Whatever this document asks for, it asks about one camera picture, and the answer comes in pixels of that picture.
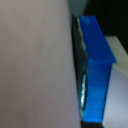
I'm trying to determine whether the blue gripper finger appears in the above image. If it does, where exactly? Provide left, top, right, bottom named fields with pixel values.
left=71, top=14, right=118, bottom=125

